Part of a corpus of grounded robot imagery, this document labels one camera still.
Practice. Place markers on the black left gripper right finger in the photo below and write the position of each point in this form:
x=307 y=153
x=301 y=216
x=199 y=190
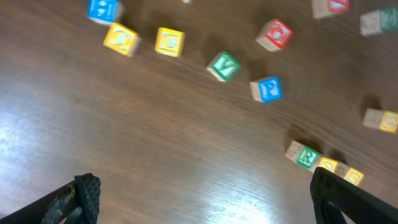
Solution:
x=333 y=198

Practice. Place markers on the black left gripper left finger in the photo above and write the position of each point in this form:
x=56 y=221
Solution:
x=76 y=202

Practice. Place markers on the yellow S letter block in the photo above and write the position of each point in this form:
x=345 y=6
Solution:
x=324 y=162

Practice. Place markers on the green R letter block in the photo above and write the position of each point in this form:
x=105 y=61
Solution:
x=303 y=155

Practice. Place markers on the yellow E letter block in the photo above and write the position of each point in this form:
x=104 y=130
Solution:
x=381 y=119

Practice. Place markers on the green Z letter block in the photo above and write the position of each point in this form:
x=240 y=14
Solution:
x=378 y=21

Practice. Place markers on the blue P letter block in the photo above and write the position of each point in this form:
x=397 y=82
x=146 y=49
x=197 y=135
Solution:
x=266 y=89

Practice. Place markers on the green V letter block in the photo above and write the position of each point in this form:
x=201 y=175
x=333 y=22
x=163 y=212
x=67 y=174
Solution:
x=224 y=66

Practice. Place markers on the red O letter block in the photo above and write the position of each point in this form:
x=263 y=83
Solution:
x=275 y=35

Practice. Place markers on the yellow O letter block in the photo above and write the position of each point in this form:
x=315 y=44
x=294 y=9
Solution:
x=122 y=39

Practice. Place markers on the yellow C letter block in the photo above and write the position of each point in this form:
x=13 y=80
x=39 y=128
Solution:
x=169 y=42

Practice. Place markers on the red A block tilted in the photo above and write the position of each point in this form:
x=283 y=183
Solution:
x=328 y=8

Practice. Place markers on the blue H block lower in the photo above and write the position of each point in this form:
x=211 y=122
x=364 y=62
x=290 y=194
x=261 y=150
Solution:
x=104 y=12

